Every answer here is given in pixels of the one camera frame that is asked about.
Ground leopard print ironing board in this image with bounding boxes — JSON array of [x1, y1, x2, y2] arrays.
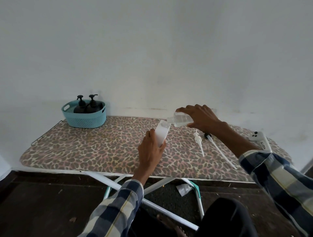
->
[[20, 116, 293, 182]]

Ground black pump head with tube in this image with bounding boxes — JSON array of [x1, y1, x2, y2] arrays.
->
[[204, 132, 238, 170]]

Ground person's bare foot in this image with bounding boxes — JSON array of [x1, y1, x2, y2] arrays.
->
[[156, 214, 188, 237]]

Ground person's left forearm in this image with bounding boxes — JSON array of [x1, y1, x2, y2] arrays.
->
[[78, 168, 150, 237]]

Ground white pump dispenser head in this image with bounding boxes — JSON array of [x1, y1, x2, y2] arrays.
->
[[193, 129, 205, 157]]

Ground white opaque bottle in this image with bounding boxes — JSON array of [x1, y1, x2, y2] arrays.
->
[[155, 119, 171, 147]]

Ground white handheld controller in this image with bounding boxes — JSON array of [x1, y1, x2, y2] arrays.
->
[[249, 131, 272, 153]]

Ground person's left hand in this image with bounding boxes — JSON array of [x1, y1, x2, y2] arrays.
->
[[133, 129, 167, 178]]

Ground person's leg in black trousers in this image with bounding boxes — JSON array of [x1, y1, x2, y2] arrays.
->
[[196, 197, 259, 237]]

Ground person's right forearm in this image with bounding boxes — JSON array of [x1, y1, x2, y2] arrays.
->
[[212, 122, 313, 237]]

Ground blue woven plastic basket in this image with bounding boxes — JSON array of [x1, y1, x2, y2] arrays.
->
[[61, 100, 107, 129]]

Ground clear plastic bottle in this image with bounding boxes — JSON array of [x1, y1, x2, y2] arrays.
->
[[167, 112, 194, 128]]

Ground person's right hand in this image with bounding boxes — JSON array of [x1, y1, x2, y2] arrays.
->
[[176, 104, 222, 134]]

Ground white ironing board legs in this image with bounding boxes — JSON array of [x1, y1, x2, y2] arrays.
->
[[81, 171, 205, 231]]

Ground crumpled white paper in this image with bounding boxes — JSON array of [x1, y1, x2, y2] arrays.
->
[[176, 184, 193, 197]]

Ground black pump bottle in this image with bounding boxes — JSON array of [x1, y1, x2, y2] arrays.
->
[[73, 95, 86, 114], [86, 94, 104, 114]]

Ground metal wire iron rest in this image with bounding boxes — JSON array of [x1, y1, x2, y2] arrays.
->
[[31, 120, 63, 146]]

